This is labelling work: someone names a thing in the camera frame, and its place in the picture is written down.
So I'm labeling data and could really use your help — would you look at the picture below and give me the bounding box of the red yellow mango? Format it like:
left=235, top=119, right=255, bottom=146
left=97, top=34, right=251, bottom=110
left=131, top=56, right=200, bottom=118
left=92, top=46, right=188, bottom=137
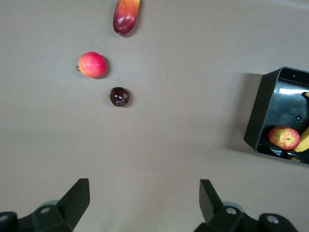
left=112, top=0, right=141, bottom=35

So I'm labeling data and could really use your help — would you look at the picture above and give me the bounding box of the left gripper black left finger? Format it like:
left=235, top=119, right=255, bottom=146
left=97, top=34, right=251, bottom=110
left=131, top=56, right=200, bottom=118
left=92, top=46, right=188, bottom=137
left=0, top=178, right=90, bottom=232

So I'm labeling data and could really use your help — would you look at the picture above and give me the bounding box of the yellow banana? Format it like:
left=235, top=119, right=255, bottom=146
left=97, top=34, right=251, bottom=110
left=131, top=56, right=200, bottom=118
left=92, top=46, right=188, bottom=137
left=293, top=91, right=309, bottom=153

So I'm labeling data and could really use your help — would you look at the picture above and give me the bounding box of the black plastic box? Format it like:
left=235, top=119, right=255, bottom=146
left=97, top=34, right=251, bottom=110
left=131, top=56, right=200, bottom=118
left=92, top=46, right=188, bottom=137
left=243, top=66, right=309, bottom=165

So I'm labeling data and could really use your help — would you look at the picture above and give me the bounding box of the dark purple plum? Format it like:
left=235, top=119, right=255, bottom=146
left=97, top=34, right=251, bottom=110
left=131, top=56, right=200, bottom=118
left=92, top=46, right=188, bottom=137
left=108, top=87, right=130, bottom=108

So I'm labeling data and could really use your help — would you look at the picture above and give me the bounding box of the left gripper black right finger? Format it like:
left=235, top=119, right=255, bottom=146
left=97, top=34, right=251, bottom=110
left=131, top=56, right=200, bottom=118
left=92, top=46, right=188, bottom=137
left=193, top=179, right=300, bottom=232

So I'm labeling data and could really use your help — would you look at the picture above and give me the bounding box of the red yellow striped apple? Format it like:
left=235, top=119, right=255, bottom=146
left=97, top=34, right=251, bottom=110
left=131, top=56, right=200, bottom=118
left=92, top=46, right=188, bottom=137
left=268, top=125, right=301, bottom=151

